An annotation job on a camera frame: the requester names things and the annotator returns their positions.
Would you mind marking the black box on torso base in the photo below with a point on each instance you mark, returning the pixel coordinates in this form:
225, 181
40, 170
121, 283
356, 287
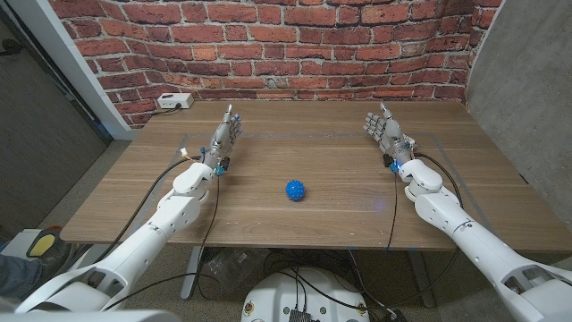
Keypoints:
299, 316

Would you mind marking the red brick printed backdrop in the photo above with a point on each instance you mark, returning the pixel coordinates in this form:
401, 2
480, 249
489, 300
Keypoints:
286, 44

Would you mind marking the grey metal table leg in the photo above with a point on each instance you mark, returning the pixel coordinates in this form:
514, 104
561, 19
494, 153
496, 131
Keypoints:
422, 277
192, 273

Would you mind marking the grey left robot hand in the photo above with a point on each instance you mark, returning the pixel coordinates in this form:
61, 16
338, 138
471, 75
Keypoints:
223, 138

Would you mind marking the white robot torso base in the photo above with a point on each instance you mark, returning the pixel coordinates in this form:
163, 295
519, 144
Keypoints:
313, 290

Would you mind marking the white pedal platform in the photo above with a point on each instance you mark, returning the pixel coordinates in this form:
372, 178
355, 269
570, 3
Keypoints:
15, 243

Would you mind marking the white power strip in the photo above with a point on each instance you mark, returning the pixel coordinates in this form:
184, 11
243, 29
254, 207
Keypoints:
175, 100

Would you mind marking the clear plastic bag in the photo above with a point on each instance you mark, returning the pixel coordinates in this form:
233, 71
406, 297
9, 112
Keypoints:
230, 268

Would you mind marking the yellow black foot pedal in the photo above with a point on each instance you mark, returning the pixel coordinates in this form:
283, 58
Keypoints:
42, 243

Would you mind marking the dark grey person's shoe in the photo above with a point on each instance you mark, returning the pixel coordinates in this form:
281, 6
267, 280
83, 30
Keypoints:
60, 258

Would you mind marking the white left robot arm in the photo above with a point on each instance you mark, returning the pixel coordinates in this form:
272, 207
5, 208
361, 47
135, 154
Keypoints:
179, 214

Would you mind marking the blue spiky stress ball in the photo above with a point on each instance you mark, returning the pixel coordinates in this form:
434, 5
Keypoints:
295, 190

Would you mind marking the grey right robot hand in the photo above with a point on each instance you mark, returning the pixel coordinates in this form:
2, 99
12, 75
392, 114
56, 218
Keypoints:
393, 136

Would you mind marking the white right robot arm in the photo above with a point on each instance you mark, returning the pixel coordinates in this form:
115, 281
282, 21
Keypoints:
447, 210

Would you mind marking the blue jeans person's leg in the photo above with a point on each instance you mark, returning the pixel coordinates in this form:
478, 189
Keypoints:
18, 275

